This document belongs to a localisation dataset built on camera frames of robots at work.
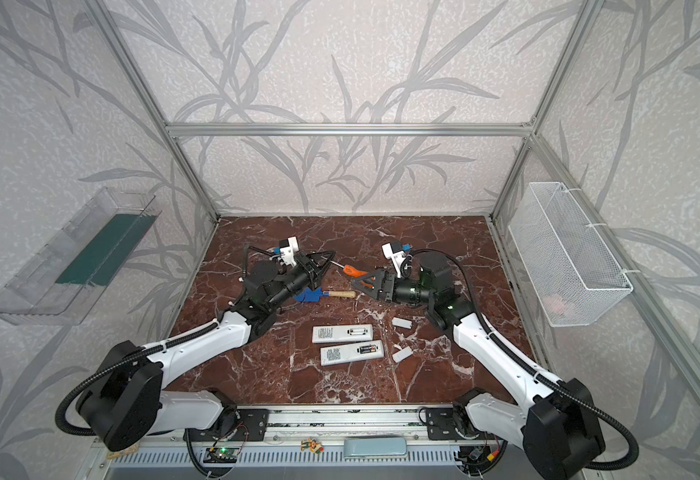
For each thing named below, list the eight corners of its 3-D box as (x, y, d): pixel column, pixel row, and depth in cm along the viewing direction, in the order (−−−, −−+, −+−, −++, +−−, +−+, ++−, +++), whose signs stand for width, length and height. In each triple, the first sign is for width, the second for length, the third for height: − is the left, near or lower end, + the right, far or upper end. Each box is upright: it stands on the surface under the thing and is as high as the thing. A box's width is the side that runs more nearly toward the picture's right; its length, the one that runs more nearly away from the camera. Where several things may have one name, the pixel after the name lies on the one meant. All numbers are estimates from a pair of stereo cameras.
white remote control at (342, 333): (312, 343, 90) (311, 340, 88) (314, 327, 93) (313, 324, 91) (373, 343, 90) (373, 340, 88) (373, 327, 93) (373, 324, 91)
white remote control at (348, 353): (321, 366, 85) (320, 363, 83) (321, 349, 88) (320, 347, 86) (385, 358, 87) (385, 355, 85) (383, 342, 90) (383, 339, 88)
